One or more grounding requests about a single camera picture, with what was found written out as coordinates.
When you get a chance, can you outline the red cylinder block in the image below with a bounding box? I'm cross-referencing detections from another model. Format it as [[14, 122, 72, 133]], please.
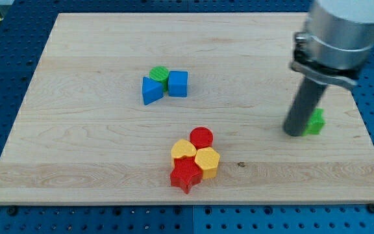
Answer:
[[190, 127, 214, 149]]

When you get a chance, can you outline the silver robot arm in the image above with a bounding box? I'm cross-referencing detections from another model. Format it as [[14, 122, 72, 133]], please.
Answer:
[[290, 0, 374, 90]]

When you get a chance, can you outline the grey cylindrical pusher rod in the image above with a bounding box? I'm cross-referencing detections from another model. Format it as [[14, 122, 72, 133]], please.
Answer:
[[282, 77, 328, 137]]

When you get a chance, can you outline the yellow heart block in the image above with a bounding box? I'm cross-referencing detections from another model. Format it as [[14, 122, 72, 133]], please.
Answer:
[[171, 139, 197, 168]]

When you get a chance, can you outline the blue cube block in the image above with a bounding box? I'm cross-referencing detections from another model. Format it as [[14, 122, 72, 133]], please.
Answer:
[[168, 71, 188, 98]]

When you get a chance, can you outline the yellow hexagon block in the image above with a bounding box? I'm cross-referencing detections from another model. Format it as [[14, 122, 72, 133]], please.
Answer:
[[194, 147, 220, 179]]

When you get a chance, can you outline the light wooden board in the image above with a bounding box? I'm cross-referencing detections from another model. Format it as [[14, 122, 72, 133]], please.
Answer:
[[0, 13, 374, 205]]

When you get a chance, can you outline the green star block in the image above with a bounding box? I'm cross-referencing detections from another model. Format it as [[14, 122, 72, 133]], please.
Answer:
[[302, 108, 325, 136]]

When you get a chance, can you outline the red star block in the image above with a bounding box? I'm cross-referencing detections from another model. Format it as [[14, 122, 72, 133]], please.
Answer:
[[170, 157, 203, 194]]

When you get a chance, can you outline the blue triangle block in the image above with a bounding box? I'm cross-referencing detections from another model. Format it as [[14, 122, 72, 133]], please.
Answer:
[[142, 77, 164, 105]]

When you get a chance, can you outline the green cylinder block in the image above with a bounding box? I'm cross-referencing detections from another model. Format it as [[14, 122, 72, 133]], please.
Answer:
[[149, 66, 169, 92]]

